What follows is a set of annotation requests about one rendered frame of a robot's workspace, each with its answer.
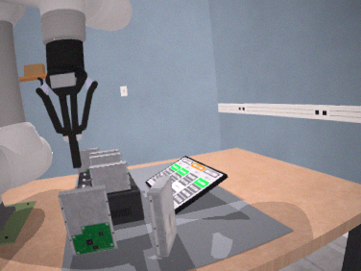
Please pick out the black drive dock housing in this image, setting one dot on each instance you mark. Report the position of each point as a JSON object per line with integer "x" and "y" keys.
{"x": 125, "y": 205}

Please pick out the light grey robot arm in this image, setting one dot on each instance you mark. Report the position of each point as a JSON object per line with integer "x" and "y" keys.
{"x": 24, "y": 155}

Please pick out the black-framed status screen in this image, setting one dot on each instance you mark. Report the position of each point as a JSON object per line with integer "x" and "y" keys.
{"x": 191, "y": 180}

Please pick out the grey flat mat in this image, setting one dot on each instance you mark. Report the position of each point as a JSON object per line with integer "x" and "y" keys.
{"x": 217, "y": 226}

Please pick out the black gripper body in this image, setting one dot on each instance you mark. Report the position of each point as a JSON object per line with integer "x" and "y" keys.
{"x": 63, "y": 52}

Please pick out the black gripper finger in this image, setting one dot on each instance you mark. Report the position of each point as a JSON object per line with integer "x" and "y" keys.
{"x": 76, "y": 129}
{"x": 66, "y": 132}

